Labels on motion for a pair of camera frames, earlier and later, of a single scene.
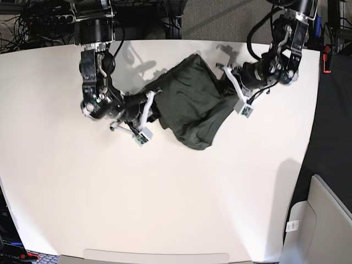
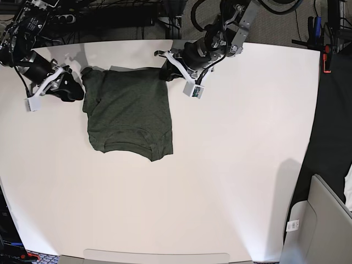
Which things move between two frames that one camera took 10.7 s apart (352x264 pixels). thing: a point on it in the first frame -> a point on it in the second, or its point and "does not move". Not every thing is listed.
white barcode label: [292, 225] does not move
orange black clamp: [327, 59] does not move
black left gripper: [133, 106] -> [65, 86]
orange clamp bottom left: [22, 256] does not move
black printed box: [12, 250] does not move
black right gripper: [249, 75] -> [196, 55]
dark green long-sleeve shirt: [191, 102] -> [128, 110]
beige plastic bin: [324, 234] does not move
